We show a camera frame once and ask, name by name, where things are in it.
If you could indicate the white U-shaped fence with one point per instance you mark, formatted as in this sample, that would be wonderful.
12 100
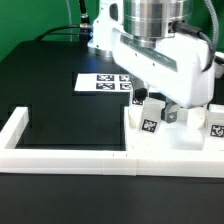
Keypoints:
141 159

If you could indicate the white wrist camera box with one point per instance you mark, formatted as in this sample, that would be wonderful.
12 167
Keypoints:
110 16

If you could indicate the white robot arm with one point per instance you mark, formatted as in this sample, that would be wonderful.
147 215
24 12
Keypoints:
152 41

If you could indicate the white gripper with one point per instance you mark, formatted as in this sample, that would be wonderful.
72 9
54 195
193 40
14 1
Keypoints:
175 68

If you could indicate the white square tabletop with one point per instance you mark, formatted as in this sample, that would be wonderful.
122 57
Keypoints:
174 136

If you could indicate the white marker sheet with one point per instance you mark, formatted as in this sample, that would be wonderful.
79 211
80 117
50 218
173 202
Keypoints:
93 82

